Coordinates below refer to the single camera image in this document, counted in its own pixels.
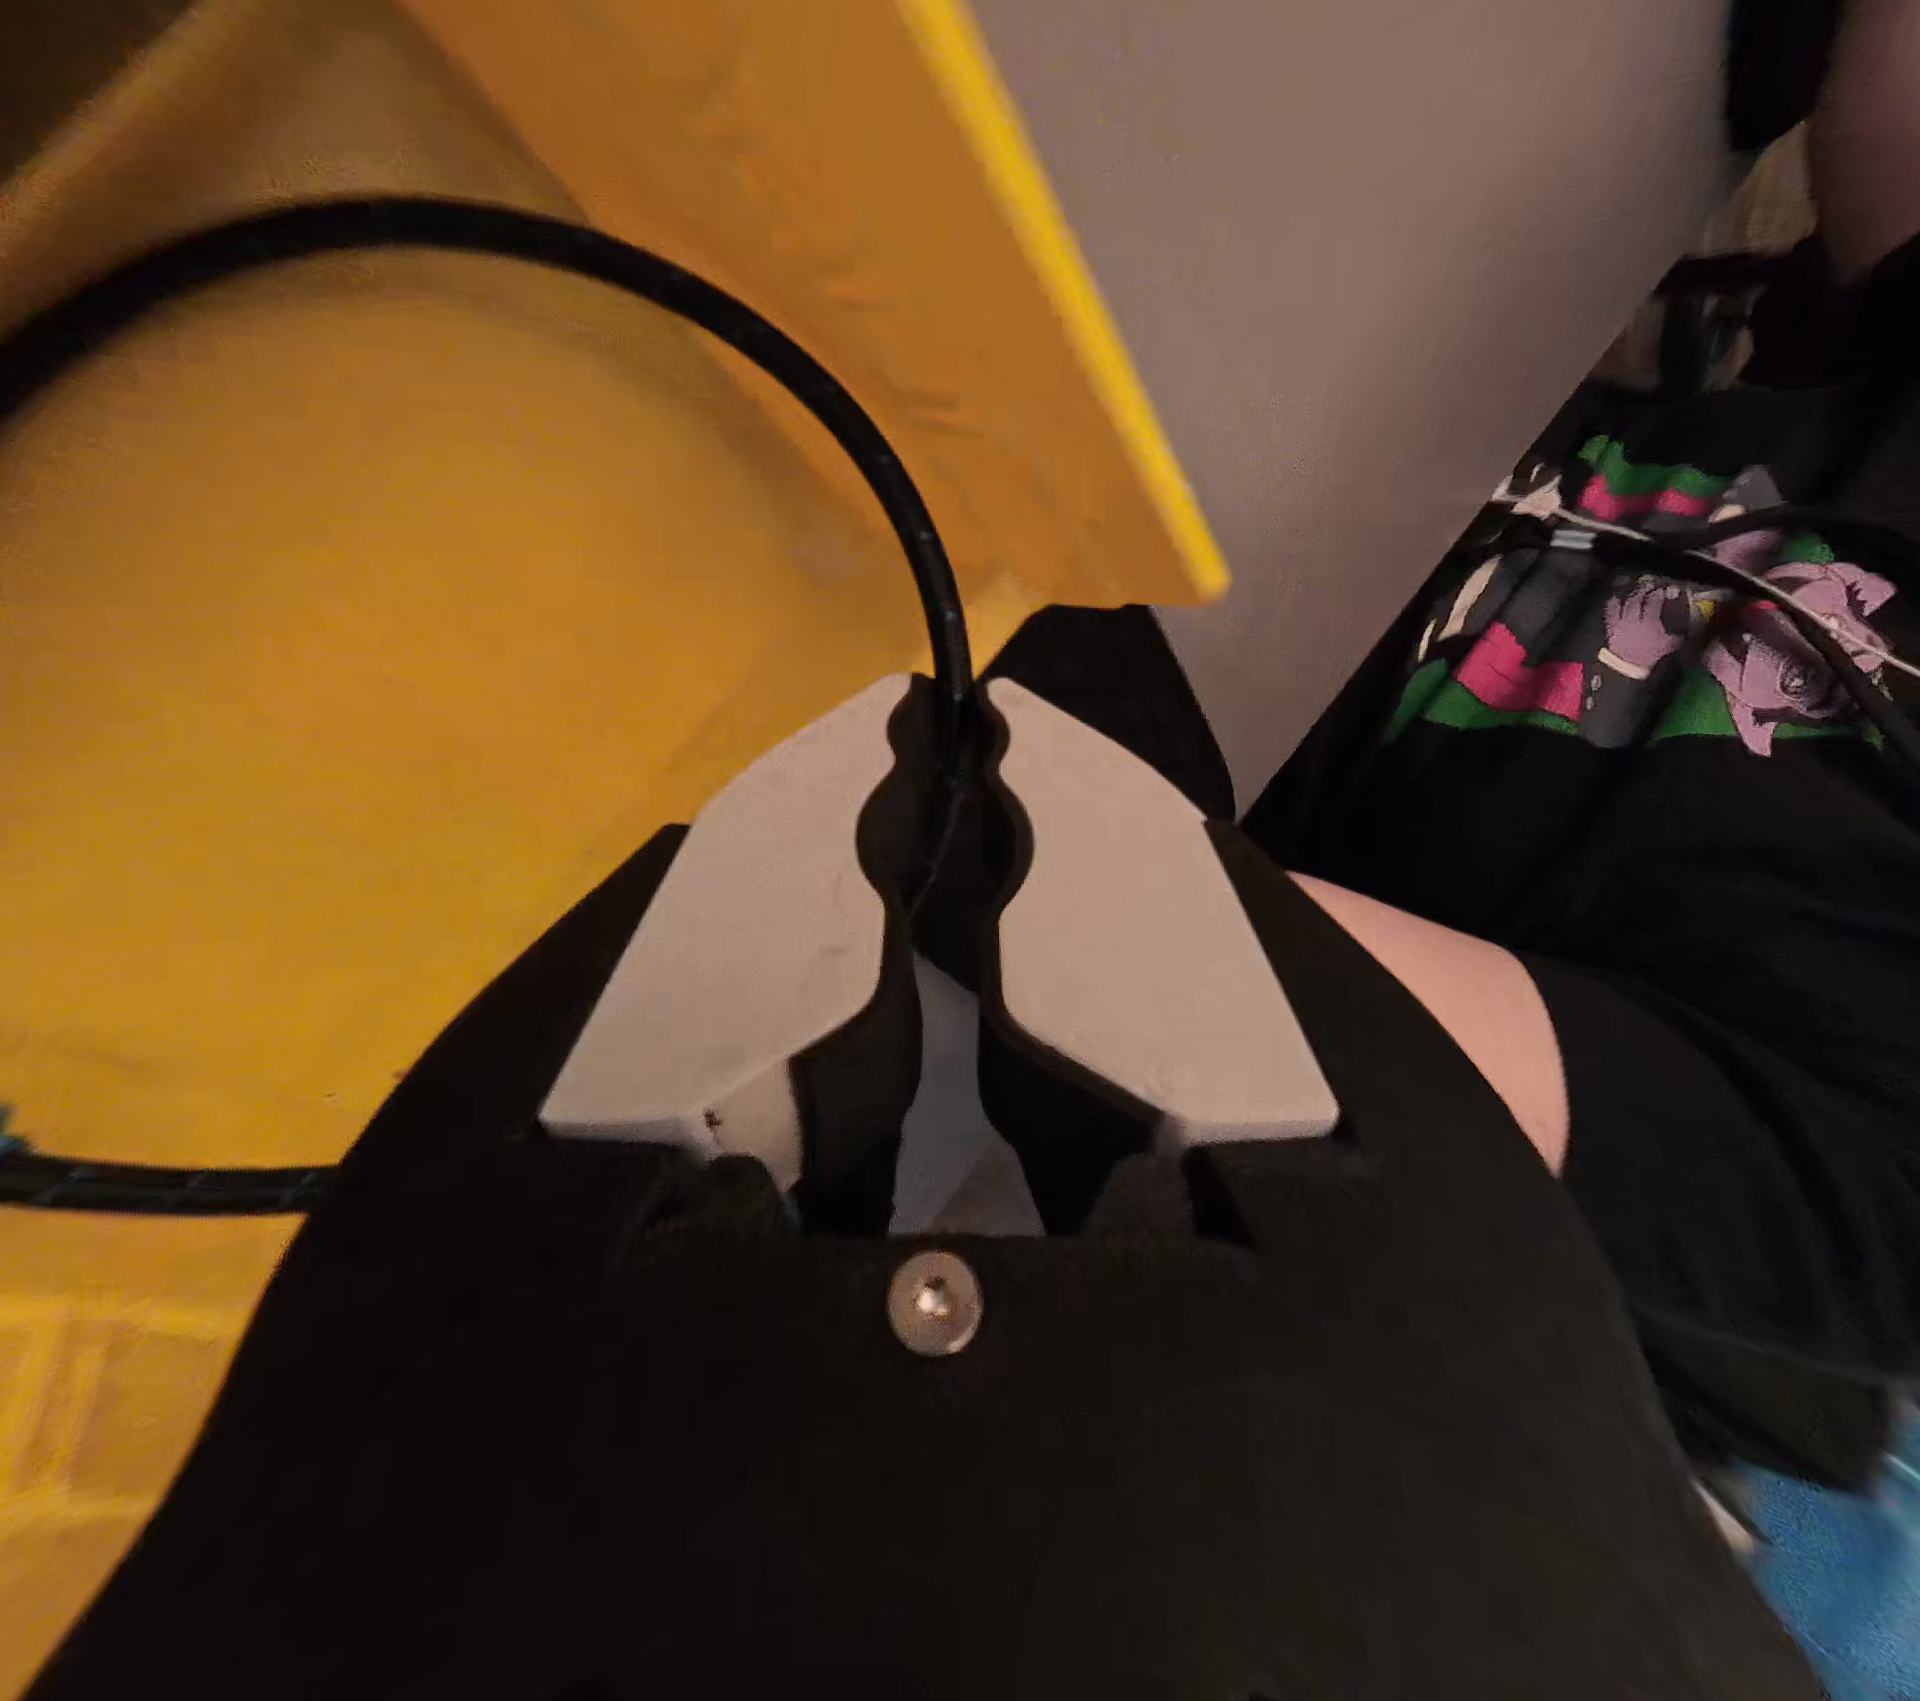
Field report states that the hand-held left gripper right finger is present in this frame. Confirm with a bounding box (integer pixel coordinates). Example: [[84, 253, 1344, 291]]
[[960, 676, 1342, 1235]]

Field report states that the thin white wire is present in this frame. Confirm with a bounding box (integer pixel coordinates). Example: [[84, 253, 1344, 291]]
[[1544, 500, 1920, 684]]

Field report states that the green plug HDMI cable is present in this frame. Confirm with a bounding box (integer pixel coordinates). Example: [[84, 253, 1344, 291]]
[[0, 198, 990, 1220]]

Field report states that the yellow storage bin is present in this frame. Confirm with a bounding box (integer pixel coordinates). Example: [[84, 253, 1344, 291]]
[[0, 0, 1232, 1701]]

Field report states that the thin black cord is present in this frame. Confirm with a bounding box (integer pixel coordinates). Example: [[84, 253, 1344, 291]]
[[1476, 500, 1920, 759]]

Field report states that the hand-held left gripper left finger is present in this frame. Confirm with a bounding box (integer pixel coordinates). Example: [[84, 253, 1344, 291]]
[[536, 671, 966, 1235]]

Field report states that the person in black cartoon shirt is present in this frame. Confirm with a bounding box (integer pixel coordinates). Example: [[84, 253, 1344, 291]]
[[1246, 233, 1920, 1493]]

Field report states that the person's right forearm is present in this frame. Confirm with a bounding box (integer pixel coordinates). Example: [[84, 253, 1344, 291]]
[[1289, 871, 1569, 1177]]

